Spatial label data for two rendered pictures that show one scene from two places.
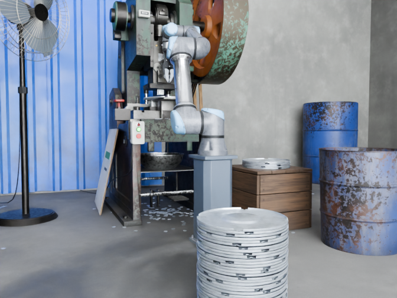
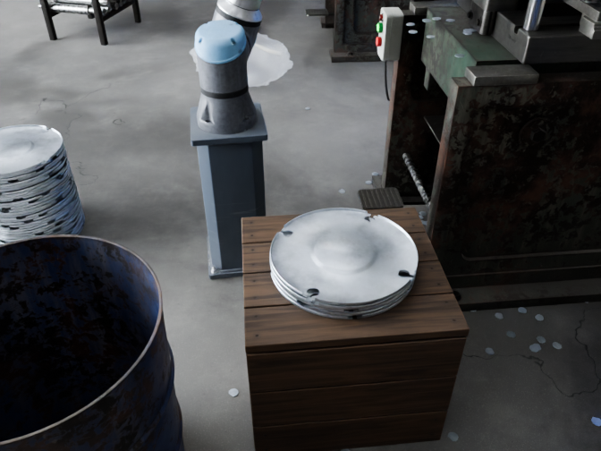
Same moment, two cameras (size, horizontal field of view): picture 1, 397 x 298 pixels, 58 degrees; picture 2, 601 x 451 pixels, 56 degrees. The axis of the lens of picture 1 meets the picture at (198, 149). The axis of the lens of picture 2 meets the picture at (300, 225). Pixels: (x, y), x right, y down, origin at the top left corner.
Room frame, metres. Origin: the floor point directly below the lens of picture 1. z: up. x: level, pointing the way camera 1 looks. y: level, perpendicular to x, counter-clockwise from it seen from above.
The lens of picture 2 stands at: (2.38, -1.26, 1.11)
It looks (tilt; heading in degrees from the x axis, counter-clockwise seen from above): 37 degrees down; 108
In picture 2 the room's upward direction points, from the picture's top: straight up
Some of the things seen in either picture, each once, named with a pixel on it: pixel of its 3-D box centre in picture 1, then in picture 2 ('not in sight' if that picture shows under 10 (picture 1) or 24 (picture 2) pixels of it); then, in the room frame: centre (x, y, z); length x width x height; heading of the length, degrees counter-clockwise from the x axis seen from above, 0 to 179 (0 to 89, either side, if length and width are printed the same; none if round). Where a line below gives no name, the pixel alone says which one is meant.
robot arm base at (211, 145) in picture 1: (212, 145); (225, 102); (1.81, -0.07, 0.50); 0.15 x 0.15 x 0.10
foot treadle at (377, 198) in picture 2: (166, 195); (456, 199); (2.40, 0.22, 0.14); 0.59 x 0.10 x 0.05; 23
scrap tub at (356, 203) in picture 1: (361, 196); (61, 415); (1.80, -0.82, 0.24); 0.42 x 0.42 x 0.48
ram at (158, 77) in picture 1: (161, 62); not in sight; (2.49, 0.25, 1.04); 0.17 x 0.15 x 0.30; 23
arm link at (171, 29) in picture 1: (173, 31); not in sight; (2.26, 0.16, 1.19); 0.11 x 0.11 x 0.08; 14
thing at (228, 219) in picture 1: (241, 217); (10, 148); (1.14, -0.14, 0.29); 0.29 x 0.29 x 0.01
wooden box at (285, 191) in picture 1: (265, 194); (338, 326); (2.20, -0.42, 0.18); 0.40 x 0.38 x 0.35; 23
